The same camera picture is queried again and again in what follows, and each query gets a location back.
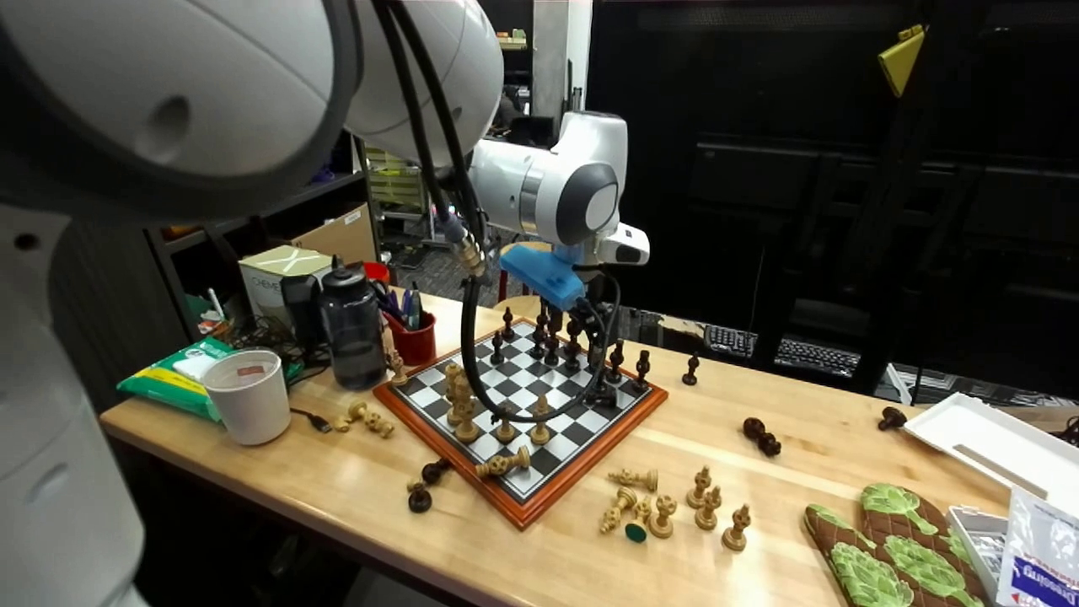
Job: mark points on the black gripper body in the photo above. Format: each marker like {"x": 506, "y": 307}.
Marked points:
{"x": 595, "y": 315}

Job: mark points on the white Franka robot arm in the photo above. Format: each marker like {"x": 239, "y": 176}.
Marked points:
{"x": 171, "y": 114}

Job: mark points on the light wooden chess piece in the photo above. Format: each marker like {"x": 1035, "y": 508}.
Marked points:
{"x": 616, "y": 514}
{"x": 540, "y": 425}
{"x": 636, "y": 479}
{"x": 396, "y": 372}
{"x": 460, "y": 400}
{"x": 496, "y": 464}
{"x": 737, "y": 532}
{"x": 701, "y": 491}
{"x": 370, "y": 418}
{"x": 520, "y": 455}
{"x": 452, "y": 375}
{"x": 710, "y": 511}
{"x": 468, "y": 431}
{"x": 663, "y": 518}
{"x": 506, "y": 431}

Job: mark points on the wooden framed chessboard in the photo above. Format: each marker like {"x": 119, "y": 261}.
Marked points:
{"x": 558, "y": 465}

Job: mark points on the chess piece with green felt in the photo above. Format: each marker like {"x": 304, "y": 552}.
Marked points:
{"x": 636, "y": 532}

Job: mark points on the red pen cup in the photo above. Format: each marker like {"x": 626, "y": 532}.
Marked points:
{"x": 414, "y": 342}

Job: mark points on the black marker pen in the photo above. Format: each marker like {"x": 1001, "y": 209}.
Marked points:
{"x": 414, "y": 305}

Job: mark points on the black keyboard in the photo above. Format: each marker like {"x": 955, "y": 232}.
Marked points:
{"x": 810, "y": 355}

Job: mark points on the blue pen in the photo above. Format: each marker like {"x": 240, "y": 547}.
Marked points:
{"x": 393, "y": 300}

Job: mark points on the small red lid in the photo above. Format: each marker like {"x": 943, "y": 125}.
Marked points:
{"x": 379, "y": 270}

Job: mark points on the brown cardboard box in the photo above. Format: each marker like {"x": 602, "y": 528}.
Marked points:
{"x": 339, "y": 238}

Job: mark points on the large black cabinet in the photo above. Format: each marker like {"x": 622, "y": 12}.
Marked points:
{"x": 898, "y": 223}

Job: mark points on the white and green box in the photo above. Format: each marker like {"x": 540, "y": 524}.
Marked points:
{"x": 273, "y": 280}

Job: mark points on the brown green oven mitt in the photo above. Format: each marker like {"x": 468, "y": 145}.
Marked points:
{"x": 914, "y": 534}
{"x": 865, "y": 567}

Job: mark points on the white foam tray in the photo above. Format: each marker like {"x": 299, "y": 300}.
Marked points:
{"x": 995, "y": 443}

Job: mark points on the yellow triangular sign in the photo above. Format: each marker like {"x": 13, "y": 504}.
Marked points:
{"x": 903, "y": 56}

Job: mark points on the clear plastic container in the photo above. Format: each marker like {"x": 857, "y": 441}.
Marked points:
{"x": 980, "y": 542}

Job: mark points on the green wipes packet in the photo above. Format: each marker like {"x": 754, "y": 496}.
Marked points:
{"x": 180, "y": 375}

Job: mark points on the clear bag with blue print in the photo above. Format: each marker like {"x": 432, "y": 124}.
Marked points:
{"x": 1040, "y": 552}

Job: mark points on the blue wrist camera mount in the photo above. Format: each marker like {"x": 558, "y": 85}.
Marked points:
{"x": 545, "y": 273}

